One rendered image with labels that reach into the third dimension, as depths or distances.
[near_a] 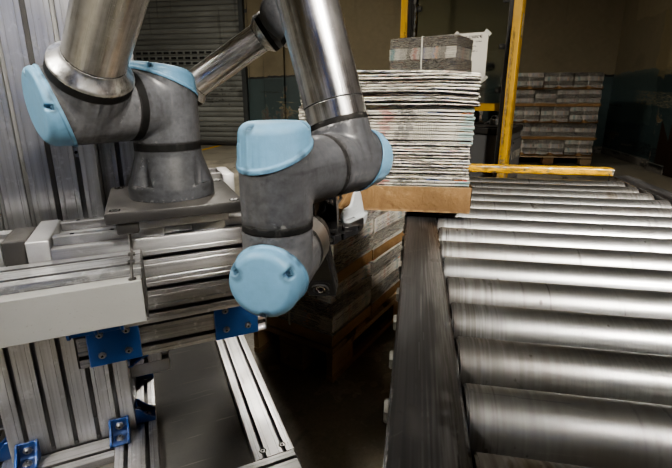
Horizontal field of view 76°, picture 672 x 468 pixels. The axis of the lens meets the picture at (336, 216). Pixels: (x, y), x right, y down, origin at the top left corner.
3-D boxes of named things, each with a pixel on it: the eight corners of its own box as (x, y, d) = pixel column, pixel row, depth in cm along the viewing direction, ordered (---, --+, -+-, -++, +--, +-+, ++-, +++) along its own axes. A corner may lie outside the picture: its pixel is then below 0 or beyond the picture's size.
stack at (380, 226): (252, 351, 175) (239, 143, 152) (382, 261, 270) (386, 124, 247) (333, 385, 155) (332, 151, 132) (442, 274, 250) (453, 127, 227)
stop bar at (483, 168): (436, 169, 119) (437, 162, 119) (608, 174, 112) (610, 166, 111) (437, 171, 116) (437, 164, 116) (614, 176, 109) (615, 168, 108)
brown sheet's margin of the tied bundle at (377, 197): (318, 191, 90) (318, 170, 89) (461, 195, 85) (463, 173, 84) (298, 207, 75) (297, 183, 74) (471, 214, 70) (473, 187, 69)
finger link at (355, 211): (379, 185, 72) (346, 196, 65) (379, 219, 74) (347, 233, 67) (364, 184, 74) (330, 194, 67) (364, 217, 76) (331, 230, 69)
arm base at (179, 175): (128, 206, 73) (120, 146, 70) (129, 189, 86) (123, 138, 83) (220, 198, 78) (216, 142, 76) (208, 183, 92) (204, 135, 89)
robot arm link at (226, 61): (133, 94, 127) (286, -20, 118) (155, 94, 141) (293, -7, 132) (159, 129, 129) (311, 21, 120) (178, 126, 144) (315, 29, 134)
